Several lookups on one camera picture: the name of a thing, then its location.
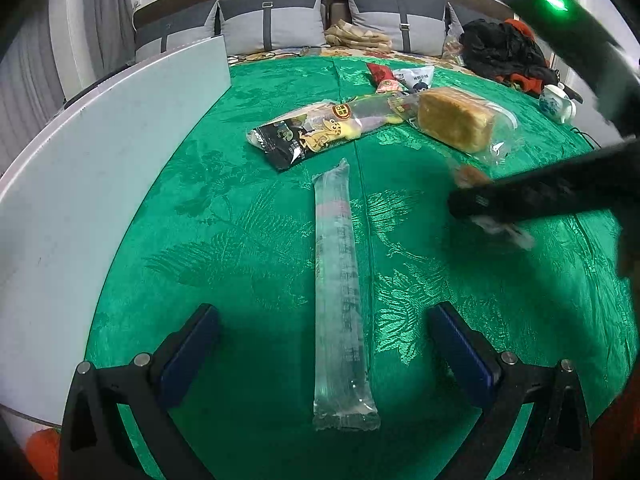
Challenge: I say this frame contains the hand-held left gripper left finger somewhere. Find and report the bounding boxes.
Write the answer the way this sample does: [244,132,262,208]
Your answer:
[59,303,221,480]

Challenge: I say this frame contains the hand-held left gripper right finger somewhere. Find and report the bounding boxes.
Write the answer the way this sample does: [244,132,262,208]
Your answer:
[429,302,593,480]

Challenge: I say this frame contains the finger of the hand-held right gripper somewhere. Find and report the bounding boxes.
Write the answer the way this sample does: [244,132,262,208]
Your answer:
[447,137,640,223]

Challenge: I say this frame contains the small brown snack packet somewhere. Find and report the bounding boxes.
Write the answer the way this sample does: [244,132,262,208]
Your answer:
[452,164,536,251]

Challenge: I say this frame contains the yellow cake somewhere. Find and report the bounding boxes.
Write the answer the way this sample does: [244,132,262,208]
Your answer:
[400,86,518,166]

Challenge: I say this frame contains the long clear tube snack packet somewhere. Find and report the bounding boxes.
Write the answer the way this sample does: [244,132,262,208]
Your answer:
[311,158,381,432]

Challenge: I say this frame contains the pile of dark clothes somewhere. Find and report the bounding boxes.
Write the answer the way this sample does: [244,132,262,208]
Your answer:
[459,18,558,96]

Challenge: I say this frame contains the white and blue teapot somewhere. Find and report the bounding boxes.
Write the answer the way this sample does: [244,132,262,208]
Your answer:
[539,83,577,124]

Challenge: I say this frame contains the grey two-tone pillow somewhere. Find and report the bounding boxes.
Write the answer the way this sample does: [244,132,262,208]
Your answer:
[218,0,326,56]
[134,0,223,63]
[344,0,448,57]
[444,2,471,57]

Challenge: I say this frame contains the green patterned tablecloth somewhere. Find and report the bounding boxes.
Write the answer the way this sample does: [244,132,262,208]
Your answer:
[85,55,632,480]

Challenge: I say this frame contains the small white snack packet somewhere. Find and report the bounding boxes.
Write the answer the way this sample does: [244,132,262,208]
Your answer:
[392,67,433,92]

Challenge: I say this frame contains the orange clothing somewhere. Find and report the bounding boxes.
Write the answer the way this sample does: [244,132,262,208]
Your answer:
[26,428,62,480]

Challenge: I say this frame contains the red snack packet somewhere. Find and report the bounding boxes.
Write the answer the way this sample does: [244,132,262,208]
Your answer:
[366,62,401,93]

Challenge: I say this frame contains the folded beige cloth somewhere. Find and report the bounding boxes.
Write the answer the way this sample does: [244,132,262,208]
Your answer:
[325,19,393,53]

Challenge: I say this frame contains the white board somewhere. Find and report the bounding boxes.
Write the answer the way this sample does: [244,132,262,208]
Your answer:
[0,35,232,421]

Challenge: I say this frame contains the floral bedsheet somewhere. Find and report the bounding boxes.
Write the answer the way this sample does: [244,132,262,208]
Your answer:
[227,45,466,67]

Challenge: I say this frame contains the black and yellow snack packet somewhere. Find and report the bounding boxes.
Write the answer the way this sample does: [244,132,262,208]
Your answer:
[246,92,421,173]

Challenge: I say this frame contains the grey curtain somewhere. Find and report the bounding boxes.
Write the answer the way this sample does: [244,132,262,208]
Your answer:
[0,0,136,161]

